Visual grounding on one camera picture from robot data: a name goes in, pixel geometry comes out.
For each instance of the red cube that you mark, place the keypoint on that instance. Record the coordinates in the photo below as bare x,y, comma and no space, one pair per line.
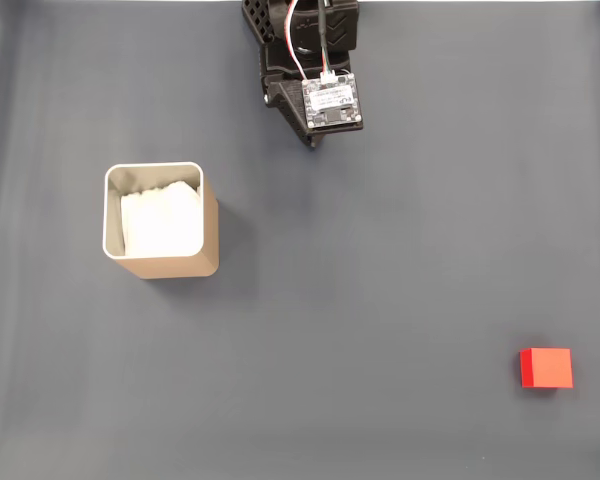
550,367

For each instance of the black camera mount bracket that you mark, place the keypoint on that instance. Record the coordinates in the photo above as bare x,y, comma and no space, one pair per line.
287,90

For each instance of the bare camera circuit board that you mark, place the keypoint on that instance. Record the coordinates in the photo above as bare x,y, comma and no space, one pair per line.
332,102

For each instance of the white crumpled tissue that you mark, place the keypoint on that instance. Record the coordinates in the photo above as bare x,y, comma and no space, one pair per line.
160,225

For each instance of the beige open box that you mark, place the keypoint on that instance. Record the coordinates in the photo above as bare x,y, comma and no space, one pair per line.
180,267

